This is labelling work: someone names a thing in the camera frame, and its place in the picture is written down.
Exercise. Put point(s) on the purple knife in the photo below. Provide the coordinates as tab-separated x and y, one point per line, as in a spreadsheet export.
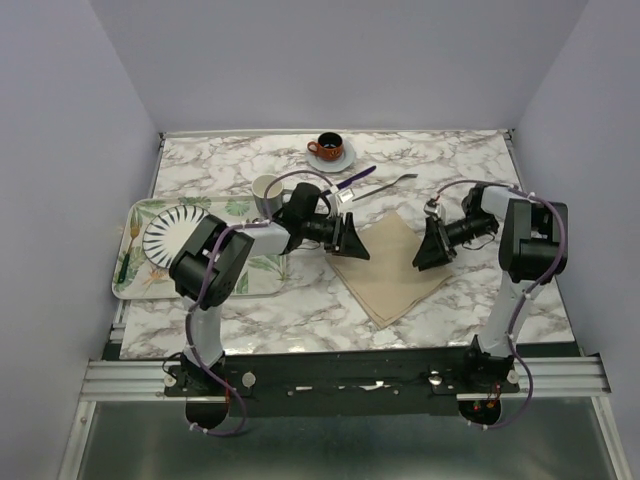
342	185

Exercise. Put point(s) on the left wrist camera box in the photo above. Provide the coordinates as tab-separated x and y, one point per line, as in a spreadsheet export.
344	196

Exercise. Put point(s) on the brown coffee cup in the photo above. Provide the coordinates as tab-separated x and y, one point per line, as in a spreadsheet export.
328	146

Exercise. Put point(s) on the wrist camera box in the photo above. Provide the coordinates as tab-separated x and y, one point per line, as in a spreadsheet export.
344	196
434	209

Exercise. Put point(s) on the gold fork with green handle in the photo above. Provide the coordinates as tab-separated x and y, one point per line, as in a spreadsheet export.
134	226

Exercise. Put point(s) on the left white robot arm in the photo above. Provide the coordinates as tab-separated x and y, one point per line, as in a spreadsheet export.
210	262

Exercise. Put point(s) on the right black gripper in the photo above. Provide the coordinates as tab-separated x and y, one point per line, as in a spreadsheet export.
434	251

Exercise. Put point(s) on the grey and cream mug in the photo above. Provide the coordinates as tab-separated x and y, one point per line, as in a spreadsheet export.
268	193

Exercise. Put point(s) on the white tray with leaf print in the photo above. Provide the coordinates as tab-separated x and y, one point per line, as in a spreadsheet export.
260	276

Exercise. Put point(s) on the beige cloth napkin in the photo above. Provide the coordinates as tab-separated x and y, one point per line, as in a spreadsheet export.
387	286

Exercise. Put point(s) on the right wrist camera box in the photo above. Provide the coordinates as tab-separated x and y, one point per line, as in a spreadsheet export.
434	209

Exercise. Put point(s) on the white plate with blue stripes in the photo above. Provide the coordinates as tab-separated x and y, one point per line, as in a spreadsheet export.
167	233

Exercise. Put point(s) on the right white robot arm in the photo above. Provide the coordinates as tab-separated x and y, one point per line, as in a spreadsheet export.
533	250

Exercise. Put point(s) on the silver fork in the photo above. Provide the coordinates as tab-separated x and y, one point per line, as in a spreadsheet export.
406	176

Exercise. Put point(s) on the aluminium frame rail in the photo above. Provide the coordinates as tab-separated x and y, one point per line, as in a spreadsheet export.
145	381

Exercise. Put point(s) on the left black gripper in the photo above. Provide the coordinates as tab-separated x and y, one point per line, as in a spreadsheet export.
351	245

